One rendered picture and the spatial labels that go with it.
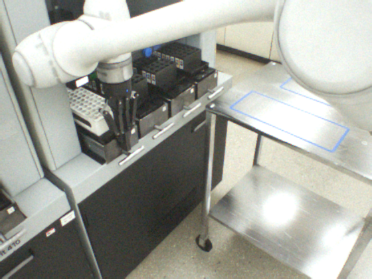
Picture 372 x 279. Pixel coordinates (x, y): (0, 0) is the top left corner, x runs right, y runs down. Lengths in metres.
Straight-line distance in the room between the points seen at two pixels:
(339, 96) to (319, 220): 1.24
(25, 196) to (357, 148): 0.92
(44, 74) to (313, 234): 1.17
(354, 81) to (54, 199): 0.81
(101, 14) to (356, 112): 0.56
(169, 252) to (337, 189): 1.05
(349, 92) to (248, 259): 1.42
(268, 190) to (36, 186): 1.00
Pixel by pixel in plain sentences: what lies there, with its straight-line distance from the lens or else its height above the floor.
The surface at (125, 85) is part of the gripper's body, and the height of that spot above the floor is 0.99.
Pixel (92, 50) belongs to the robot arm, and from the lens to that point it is 0.60.
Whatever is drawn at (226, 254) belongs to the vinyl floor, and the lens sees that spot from 1.65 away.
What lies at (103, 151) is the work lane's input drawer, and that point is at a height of 0.79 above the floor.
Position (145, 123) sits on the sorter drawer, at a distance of 1.05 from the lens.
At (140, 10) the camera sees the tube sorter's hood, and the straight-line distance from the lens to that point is 1.02.
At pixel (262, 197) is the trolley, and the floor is 0.28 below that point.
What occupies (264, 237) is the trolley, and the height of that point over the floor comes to 0.28.
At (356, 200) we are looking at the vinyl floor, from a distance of 2.07.
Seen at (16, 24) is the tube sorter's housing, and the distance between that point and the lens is 0.81.
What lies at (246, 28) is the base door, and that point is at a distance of 3.30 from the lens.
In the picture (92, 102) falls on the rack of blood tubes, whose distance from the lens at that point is 1.03.
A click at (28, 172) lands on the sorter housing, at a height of 0.79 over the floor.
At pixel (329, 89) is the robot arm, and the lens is 0.28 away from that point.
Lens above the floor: 1.39
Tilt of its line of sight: 38 degrees down
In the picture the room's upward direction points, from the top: straight up
